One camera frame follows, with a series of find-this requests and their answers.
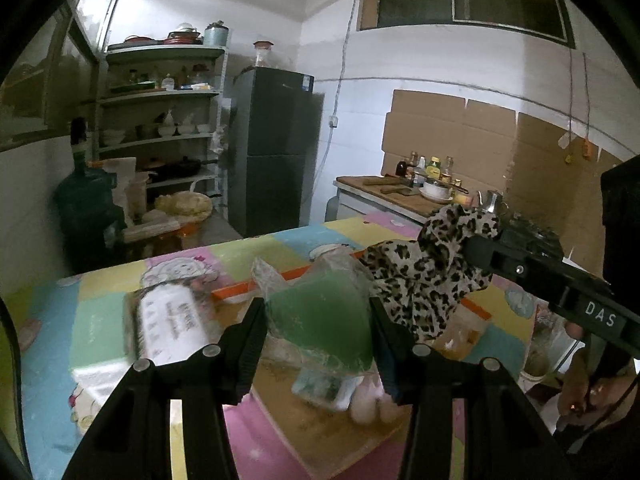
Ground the colourful cartoon table cloth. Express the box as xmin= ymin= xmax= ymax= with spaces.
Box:
xmin=0 ymin=210 xmax=547 ymax=480

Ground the yellow bread basket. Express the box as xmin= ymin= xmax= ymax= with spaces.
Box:
xmin=154 ymin=191 xmax=213 ymax=223

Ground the light blue pot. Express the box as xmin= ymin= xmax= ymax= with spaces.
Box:
xmin=203 ymin=21 xmax=229 ymax=48

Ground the green sponge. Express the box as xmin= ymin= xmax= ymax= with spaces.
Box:
xmin=252 ymin=246 xmax=373 ymax=375

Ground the metal kitchen shelf rack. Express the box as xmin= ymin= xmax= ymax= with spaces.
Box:
xmin=93 ymin=41 xmax=229 ymax=214

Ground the orange rimmed cardboard box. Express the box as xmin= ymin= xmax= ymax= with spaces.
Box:
xmin=209 ymin=249 xmax=494 ymax=480

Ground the leopard print cloth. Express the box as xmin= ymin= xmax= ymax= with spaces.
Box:
xmin=360 ymin=204 xmax=499 ymax=344

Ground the cardboard wall panel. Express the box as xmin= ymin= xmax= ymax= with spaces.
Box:
xmin=382 ymin=89 xmax=620 ymax=274

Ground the person right hand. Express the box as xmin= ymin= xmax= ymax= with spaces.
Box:
xmin=558 ymin=347 xmax=636 ymax=429

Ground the floral tissue pack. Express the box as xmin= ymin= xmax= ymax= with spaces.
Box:
xmin=122 ymin=276 xmax=222 ymax=365

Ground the black gas stove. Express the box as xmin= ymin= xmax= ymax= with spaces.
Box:
xmin=500 ymin=212 xmax=564 ymax=260

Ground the blue water jug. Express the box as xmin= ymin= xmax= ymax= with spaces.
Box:
xmin=53 ymin=117 xmax=126 ymax=274

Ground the white bowl on counter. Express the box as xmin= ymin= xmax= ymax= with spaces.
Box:
xmin=420 ymin=179 xmax=452 ymax=204

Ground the wooden kitchen counter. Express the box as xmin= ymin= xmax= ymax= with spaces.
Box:
xmin=334 ymin=176 xmax=442 ymax=224

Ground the beige teddy bear pink dress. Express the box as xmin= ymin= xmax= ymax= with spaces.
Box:
xmin=349 ymin=375 xmax=404 ymax=426

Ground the dark grey refrigerator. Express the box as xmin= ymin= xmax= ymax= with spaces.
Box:
xmin=228 ymin=67 xmax=322 ymax=237

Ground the green white tissue packet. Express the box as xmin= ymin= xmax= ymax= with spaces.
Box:
xmin=291 ymin=368 xmax=362 ymax=412

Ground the steel kettle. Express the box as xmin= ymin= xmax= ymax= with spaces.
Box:
xmin=477 ymin=190 xmax=509 ymax=217

